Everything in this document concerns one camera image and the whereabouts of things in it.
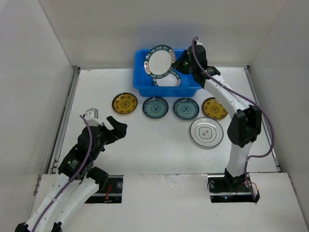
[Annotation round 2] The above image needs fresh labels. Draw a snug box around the white plate green lettered rim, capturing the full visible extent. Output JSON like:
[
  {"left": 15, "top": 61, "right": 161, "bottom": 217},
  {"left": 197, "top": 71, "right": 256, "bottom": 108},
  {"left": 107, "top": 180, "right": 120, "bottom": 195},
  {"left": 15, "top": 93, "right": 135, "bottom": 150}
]
[{"left": 153, "top": 71, "right": 181, "bottom": 87}]

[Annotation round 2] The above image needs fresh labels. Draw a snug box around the yellow patterned plate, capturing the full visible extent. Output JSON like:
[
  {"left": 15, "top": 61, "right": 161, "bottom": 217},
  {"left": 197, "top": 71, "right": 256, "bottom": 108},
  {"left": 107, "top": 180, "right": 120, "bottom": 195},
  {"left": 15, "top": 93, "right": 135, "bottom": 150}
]
[
  {"left": 112, "top": 92, "right": 138, "bottom": 115},
  {"left": 202, "top": 97, "right": 228, "bottom": 120}
]

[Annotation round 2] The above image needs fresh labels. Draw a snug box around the blue floral plate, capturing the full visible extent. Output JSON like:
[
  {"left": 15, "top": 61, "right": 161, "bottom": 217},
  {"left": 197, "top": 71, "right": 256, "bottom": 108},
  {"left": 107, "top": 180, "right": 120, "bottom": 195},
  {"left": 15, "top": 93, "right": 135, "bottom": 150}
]
[
  {"left": 142, "top": 97, "right": 169, "bottom": 119},
  {"left": 173, "top": 98, "right": 200, "bottom": 120}
]

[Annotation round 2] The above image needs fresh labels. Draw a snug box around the white plate grey emblem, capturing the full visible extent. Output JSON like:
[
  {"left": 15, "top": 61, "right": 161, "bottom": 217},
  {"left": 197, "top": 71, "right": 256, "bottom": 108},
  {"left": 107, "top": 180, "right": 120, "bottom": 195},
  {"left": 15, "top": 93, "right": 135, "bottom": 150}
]
[{"left": 190, "top": 117, "right": 224, "bottom": 148}]

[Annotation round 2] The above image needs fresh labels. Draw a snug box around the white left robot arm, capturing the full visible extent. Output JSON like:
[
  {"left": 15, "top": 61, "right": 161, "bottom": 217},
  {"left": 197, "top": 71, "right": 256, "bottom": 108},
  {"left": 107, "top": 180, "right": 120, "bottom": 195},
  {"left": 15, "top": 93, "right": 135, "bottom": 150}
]
[{"left": 15, "top": 113, "right": 127, "bottom": 232}]

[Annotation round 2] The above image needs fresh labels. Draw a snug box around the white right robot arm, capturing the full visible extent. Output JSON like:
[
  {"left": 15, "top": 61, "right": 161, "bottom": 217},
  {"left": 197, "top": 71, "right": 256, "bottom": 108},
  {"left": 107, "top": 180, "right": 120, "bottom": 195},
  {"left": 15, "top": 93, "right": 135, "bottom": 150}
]
[{"left": 172, "top": 41, "right": 262, "bottom": 191}]

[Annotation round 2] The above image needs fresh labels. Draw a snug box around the blue plastic bin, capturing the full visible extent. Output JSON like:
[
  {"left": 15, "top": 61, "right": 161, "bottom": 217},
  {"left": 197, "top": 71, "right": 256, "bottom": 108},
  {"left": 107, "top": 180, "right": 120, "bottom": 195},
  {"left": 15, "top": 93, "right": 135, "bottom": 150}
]
[{"left": 133, "top": 49, "right": 201, "bottom": 98}]

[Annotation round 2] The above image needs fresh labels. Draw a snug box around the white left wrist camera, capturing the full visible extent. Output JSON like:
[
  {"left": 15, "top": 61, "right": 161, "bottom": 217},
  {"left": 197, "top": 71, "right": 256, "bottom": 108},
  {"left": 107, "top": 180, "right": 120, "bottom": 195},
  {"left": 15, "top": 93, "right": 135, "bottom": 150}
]
[{"left": 83, "top": 108, "right": 100, "bottom": 126}]

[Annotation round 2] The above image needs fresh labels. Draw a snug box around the right metal edge rail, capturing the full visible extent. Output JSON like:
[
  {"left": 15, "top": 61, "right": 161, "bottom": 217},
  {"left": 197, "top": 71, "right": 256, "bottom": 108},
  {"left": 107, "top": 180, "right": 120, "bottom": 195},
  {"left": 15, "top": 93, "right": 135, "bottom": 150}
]
[{"left": 244, "top": 66, "right": 282, "bottom": 173}]

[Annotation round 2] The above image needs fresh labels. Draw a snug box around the metal table edge rail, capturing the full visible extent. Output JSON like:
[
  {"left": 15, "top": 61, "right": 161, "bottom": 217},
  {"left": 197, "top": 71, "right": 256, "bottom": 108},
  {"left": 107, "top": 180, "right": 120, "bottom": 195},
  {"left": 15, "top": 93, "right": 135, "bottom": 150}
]
[{"left": 33, "top": 66, "right": 81, "bottom": 196}]

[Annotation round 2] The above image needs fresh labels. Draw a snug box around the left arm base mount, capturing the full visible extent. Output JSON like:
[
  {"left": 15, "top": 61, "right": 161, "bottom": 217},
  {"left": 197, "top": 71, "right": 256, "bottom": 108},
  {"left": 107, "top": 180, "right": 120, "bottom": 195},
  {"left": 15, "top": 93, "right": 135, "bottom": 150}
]
[{"left": 85, "top": 175, "right": 124, "bottom": 204}]

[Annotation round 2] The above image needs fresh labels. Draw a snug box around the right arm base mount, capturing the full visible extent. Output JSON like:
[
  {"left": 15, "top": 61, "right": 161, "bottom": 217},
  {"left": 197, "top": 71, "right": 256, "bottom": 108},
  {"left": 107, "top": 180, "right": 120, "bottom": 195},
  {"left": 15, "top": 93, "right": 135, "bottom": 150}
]
[{"left": 207, "top": 174, "right": 260, "bottom": 203}]

